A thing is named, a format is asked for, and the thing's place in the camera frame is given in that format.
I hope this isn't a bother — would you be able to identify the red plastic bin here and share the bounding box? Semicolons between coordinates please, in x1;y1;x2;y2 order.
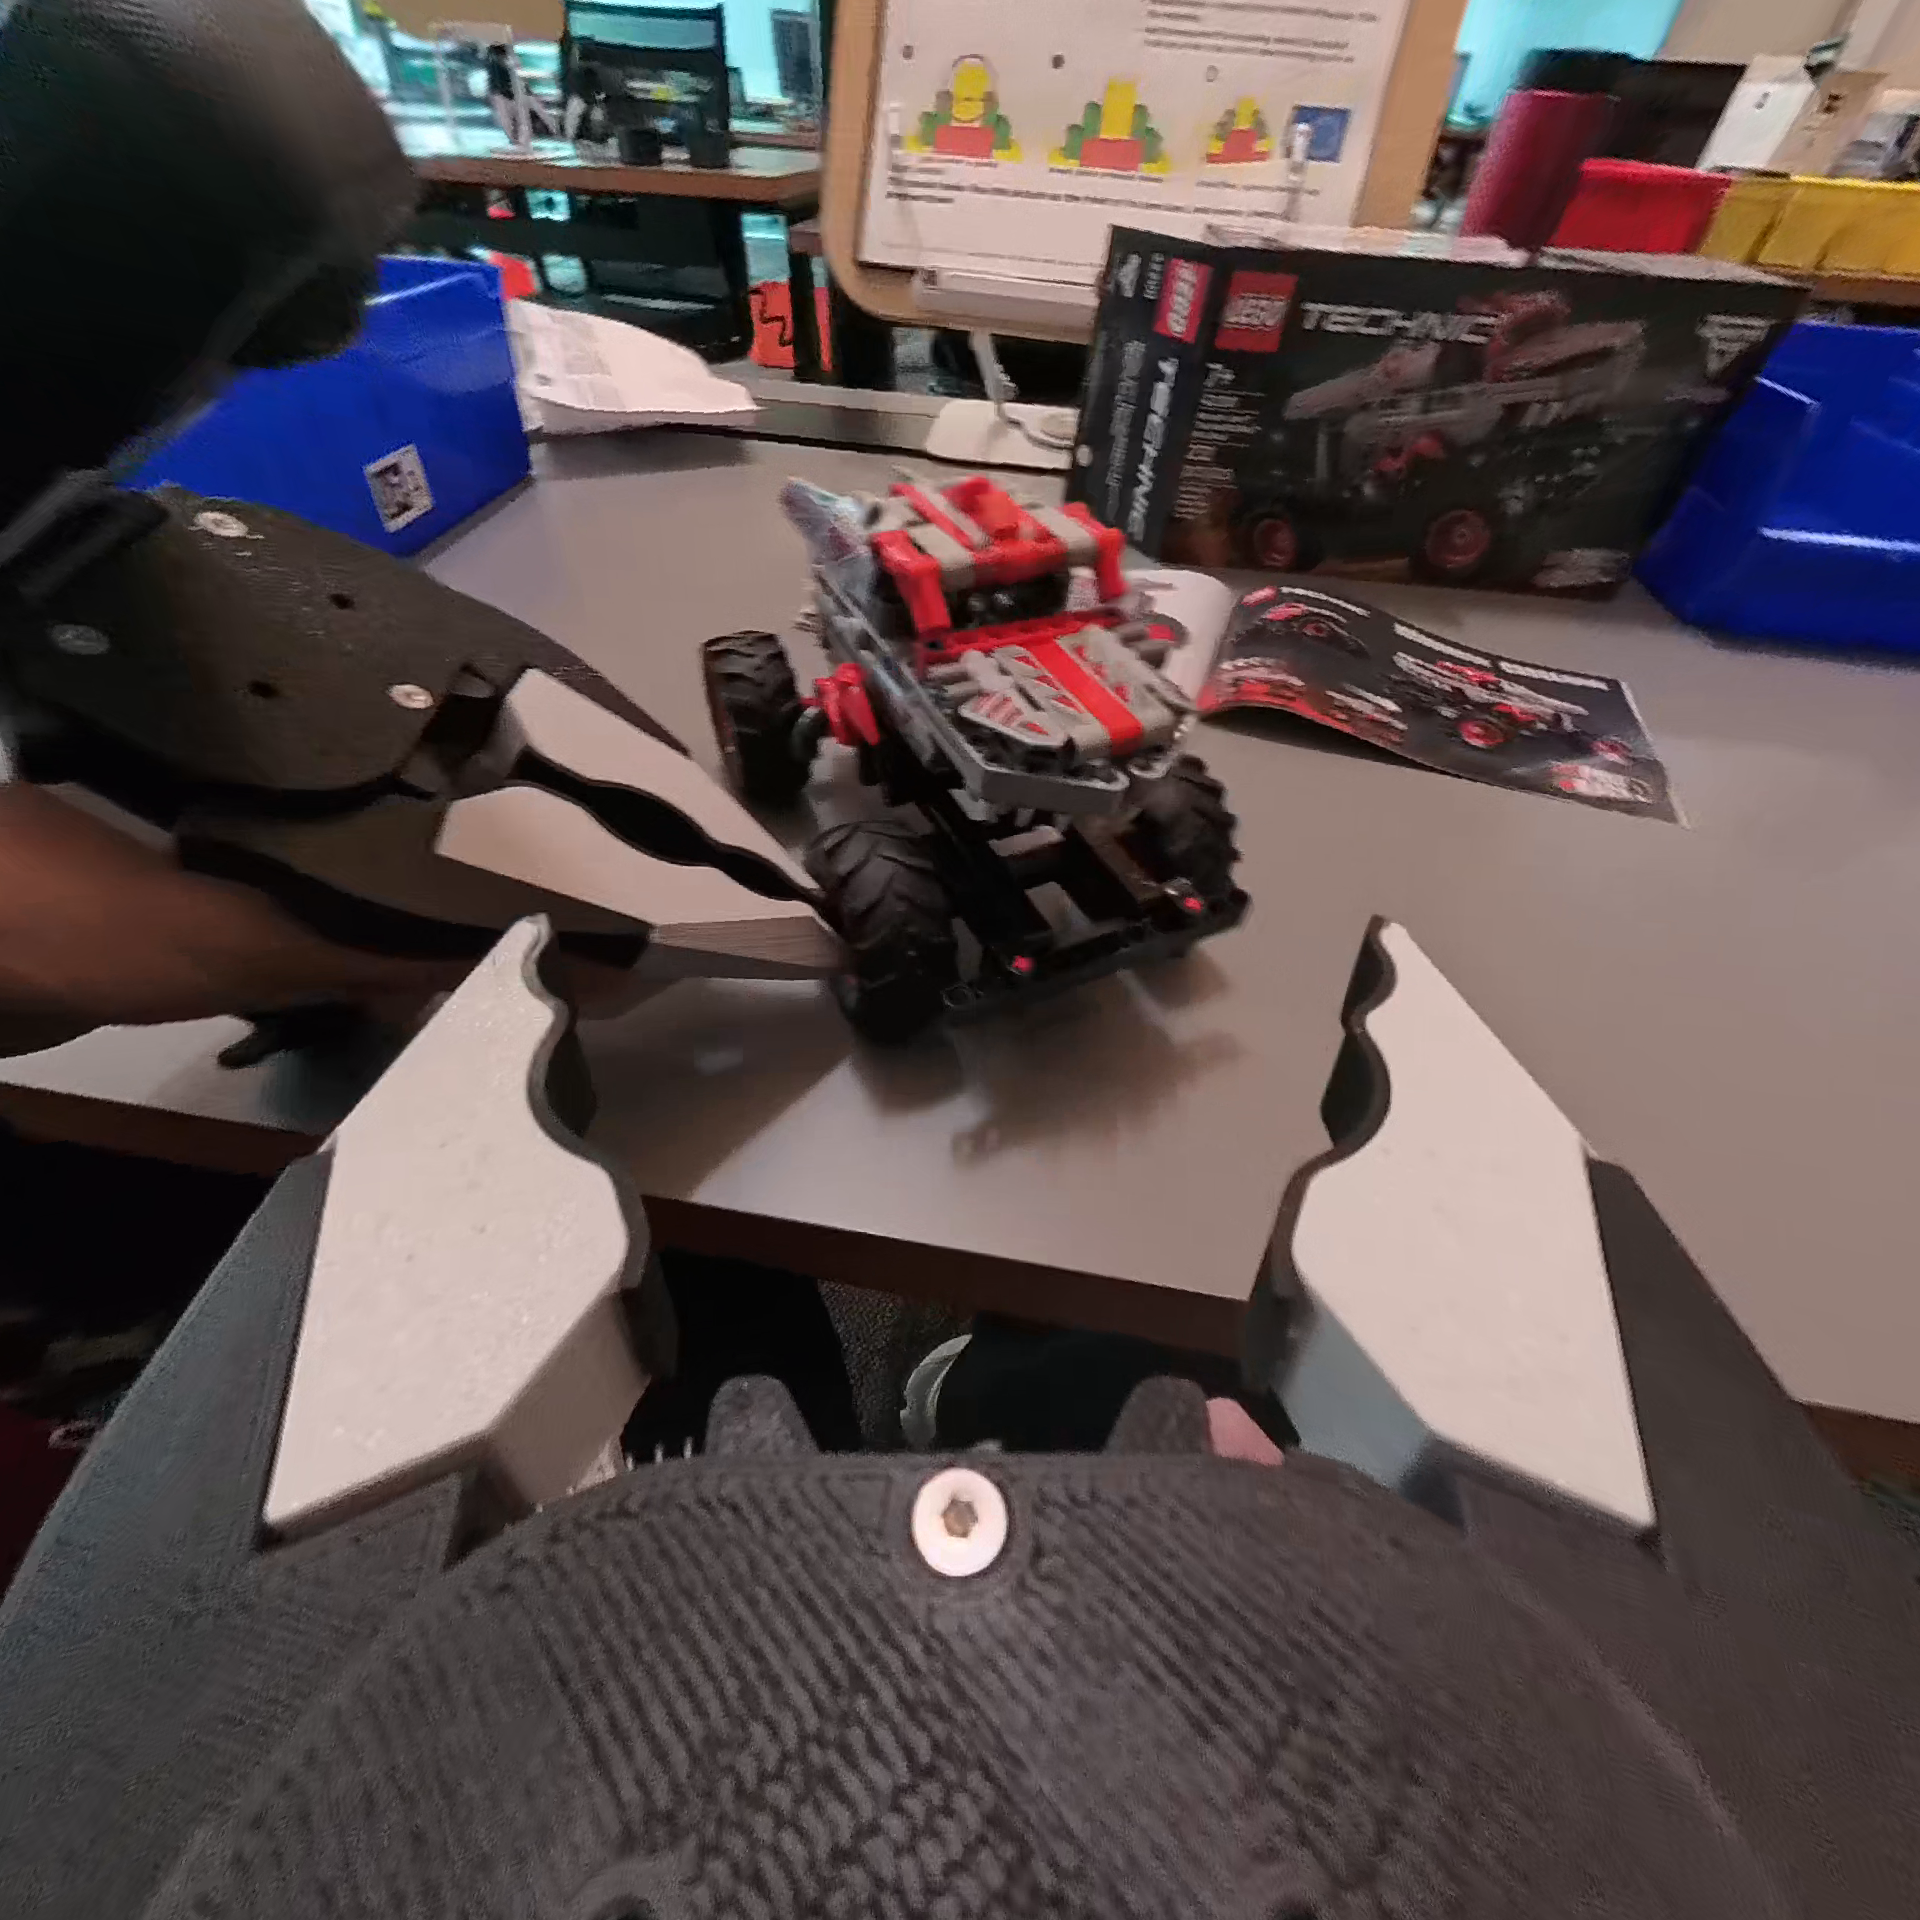
1551;156;1737;259

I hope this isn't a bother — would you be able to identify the maroon bottle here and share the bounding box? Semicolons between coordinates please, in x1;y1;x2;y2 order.
1460;88;1615;252

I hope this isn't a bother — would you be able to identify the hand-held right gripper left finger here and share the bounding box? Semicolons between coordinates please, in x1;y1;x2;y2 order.
258;914;680;1547

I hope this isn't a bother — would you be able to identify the red grey toy monster truck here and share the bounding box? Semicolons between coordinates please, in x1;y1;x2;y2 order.
700;472;1252;1050

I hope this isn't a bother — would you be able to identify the toy truck instruction booklet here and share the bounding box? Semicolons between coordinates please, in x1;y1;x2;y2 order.
1145;564;1690;827

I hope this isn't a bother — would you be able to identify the wooden instruction sign board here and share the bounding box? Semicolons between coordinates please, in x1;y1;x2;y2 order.
820;0;1471;328

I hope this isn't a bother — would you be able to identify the white cardboard box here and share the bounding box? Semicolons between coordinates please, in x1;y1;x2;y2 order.
1701;58;1885;177

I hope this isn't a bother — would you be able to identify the grey desk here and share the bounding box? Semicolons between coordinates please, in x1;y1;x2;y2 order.
0;352;1920;1480

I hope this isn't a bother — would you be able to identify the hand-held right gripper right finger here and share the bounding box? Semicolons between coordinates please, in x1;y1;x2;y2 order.
1240;918;1663;1537

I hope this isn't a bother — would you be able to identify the white sign stand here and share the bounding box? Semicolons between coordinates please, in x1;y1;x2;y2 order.
909;266;1105;468

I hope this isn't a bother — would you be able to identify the blue plastic bin with tag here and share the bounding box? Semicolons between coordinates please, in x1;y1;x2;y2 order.
126;253;536;560

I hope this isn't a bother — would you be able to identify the wooden background table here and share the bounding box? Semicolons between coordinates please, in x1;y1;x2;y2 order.
402;142;826;350

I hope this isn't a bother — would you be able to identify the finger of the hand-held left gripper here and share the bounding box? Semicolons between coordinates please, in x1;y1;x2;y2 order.
432;792;852;980
502;672;826;905

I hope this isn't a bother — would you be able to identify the white crumpled paper bag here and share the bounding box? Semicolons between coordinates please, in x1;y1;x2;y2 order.
501;296;766;438

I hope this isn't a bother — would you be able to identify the yellow plastic bin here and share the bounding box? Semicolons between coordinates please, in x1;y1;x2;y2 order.
1701;177;1920;281

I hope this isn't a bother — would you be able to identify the black toy set box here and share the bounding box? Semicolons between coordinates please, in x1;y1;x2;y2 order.
1065;224;1809;596

